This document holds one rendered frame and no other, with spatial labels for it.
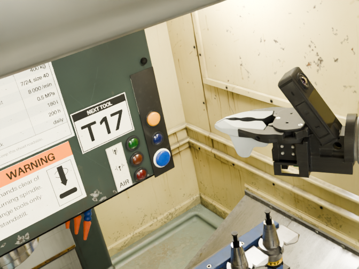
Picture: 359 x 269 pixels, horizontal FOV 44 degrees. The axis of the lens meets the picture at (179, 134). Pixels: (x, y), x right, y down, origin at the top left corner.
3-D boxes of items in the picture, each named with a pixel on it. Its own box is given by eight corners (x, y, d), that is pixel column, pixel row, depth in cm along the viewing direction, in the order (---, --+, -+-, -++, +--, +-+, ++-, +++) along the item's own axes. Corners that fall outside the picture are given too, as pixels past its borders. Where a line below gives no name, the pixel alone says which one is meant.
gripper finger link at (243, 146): (212, 159, 72) (269, 164, 68) (207, 127, 69) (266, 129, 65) (219, 149, 75) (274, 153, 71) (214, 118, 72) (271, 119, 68)
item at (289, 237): (303, 237, 117) (303, 235, 116) (289, 248, 114) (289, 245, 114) (282, 226, 122) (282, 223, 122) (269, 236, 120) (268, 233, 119)
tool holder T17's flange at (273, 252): (273, 238, 120) (272, 231, 119) (289, 250, 115) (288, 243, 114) (255, 249, 117) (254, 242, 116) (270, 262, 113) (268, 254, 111)
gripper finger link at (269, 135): (235, 142, 67) (295, 145, 63) (234, 133, 66) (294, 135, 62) (244, 127, 71) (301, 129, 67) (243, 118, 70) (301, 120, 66)
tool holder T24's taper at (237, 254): (237, 256, 113) (234, 235, 110) (252, 263, 110) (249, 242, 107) (226, 267, 110) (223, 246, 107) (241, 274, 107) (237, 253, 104)
